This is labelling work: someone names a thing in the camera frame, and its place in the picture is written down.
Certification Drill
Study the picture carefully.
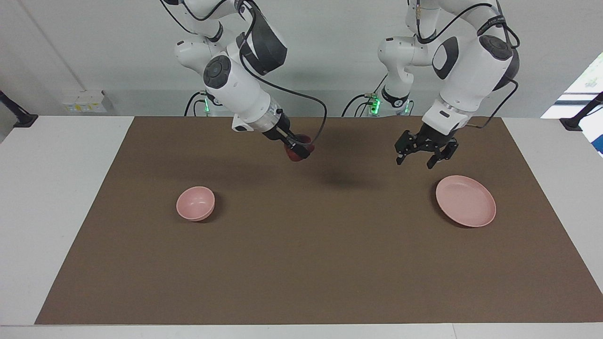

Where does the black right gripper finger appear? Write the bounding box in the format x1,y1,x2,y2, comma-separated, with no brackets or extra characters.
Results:
279,132,316,159

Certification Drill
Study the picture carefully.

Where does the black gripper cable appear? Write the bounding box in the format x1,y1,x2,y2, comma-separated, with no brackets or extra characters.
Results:
415,2,522,130
238,0,328,144

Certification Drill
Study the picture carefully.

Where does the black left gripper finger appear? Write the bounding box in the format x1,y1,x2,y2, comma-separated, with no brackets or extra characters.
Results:
427,140,459,169
395,132,418,165

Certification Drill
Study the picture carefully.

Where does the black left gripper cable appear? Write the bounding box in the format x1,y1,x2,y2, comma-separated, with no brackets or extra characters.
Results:
415,2,522,130

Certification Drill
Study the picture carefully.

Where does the pink plate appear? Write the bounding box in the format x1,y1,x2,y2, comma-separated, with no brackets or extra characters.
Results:
435,175,497,228

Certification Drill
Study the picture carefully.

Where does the white wall socket box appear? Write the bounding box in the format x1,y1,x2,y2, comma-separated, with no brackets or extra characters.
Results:
63,90,105,113

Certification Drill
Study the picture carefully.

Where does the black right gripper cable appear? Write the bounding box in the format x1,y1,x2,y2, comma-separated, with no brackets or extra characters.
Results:
238,0,328,144

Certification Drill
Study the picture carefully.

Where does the black arm base cable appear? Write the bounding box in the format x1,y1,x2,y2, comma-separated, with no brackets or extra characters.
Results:
184,91,208,117
342,92,380,117

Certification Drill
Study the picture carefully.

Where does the brown table mat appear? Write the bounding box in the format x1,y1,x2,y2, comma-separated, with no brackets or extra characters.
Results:
34,116,603,325

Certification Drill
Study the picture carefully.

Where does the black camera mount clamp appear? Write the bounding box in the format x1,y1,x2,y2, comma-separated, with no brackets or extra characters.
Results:
560,92,603,131
0,89,39,129

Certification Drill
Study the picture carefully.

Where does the dark red apple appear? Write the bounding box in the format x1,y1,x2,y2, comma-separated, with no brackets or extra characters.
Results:
284,135,314,163

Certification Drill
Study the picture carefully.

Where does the pink bowl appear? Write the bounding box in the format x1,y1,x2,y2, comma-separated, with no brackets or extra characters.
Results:
176,186,216,222

